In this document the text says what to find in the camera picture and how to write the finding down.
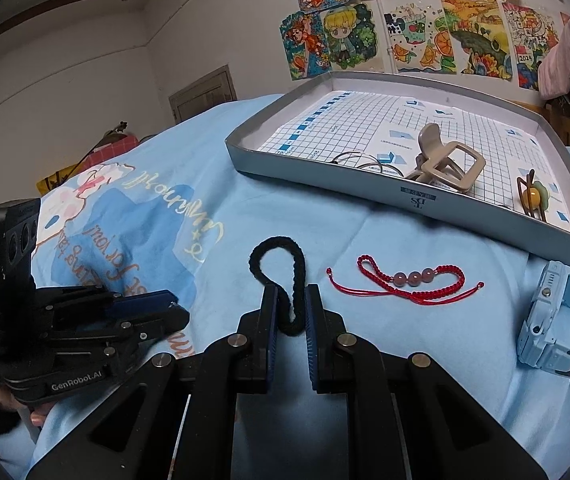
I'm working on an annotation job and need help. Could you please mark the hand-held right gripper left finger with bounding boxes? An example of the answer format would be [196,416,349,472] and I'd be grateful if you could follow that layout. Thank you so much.
[25,284,280,480]

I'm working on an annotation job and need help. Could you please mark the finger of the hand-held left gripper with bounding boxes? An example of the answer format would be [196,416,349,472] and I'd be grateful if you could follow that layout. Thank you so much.
[54,304,191,356]
[39,283,180,321]

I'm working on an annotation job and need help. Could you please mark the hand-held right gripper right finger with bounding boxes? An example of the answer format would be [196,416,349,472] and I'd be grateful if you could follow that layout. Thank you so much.
[304,283,549,480]

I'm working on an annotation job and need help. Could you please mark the black braided hair tie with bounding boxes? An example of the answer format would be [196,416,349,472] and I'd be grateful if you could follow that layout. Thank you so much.
[248,235,309,337]

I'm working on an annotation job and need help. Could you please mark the thin metal bangles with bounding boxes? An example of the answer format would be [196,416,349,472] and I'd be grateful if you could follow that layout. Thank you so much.
[332,149,407,179]

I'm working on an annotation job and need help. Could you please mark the beige hair claw clip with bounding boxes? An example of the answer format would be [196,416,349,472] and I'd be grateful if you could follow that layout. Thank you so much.
[404,122,487,194]

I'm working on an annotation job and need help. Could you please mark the grey cardboard box lid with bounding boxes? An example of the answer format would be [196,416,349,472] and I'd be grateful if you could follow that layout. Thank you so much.
[225,70,570,274]

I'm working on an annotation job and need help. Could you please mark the yellow bead hair tie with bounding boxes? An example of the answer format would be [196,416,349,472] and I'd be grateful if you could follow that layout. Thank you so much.
[515,169,552,224]

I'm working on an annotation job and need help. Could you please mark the person's left hand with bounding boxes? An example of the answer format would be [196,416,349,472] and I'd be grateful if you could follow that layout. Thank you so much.
[0,384,56,429]

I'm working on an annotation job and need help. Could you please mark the light blue printed blanket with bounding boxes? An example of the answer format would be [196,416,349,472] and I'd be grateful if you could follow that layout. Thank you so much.
[0,91,570,480]

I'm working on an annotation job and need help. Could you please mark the yellow bag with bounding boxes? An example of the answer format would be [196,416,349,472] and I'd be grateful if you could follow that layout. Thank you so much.
[37,169,86,194]

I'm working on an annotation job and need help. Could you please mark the red checked cloth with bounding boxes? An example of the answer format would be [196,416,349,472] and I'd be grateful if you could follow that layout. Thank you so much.
[84,133,140,167]

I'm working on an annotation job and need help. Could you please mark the brown wooden door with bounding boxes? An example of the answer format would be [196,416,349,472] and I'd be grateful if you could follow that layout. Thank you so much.
[168,64,239,124]

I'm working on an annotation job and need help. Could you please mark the light blue wrist watch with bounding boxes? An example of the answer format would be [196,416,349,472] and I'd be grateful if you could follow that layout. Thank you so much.
[516,259,570,379]

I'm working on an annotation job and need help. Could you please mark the red beaded string bracelet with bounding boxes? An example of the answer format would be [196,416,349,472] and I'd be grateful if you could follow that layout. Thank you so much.
[325,254,485,306]

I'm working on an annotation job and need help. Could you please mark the white wall conduit pipe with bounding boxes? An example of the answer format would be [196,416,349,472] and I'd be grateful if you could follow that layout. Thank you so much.
[374,0,401,75]

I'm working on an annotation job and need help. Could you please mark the group of colourful wall drawings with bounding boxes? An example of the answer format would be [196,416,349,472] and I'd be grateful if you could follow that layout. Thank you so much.
[278,0,570,92]

